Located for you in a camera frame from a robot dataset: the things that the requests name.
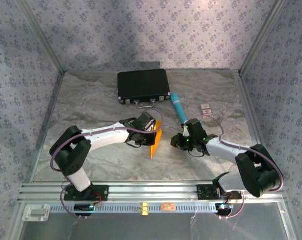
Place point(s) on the small printed card box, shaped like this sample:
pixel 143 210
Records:
pixel 207 110

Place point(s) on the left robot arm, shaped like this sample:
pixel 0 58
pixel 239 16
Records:
pixel 73 152

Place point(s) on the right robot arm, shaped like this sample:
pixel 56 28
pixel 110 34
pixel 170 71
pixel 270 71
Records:
pixel 256 170

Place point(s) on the aluminium side rail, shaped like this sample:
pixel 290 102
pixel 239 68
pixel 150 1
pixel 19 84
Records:
pixel 249 112
pixel 52 102

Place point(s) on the aluminium frame post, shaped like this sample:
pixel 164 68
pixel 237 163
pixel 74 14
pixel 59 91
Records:
pixel 261 37
pixel 42 37

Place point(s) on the black briefcase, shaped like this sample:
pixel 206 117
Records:
pixel 143 85

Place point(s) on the orange label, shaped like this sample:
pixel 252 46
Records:
pixel 168 206

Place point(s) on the clear acrylic panel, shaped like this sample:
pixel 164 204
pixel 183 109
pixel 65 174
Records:
pixel 150 227

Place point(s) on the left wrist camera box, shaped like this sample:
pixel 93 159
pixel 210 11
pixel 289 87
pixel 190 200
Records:
pixel 150 126

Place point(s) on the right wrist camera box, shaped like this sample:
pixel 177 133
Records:
pixel 185 131

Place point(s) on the grey plastic bracket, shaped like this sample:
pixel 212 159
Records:
pixel 35 213

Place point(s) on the orange paper sheet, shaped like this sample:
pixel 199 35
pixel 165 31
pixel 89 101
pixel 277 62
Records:
pixel 156 142

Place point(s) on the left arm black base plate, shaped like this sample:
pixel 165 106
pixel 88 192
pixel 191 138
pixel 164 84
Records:
pixel 100 192

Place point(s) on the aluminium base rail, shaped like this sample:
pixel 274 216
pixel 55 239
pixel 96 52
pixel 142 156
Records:
pixel 150 191

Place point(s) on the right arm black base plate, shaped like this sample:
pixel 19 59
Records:
pixel 203 192

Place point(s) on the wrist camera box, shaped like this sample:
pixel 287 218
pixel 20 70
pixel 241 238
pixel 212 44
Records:
pixel 150 126
pixel 185 131

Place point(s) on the teal marker pen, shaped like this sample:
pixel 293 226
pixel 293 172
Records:
pixel 178 106

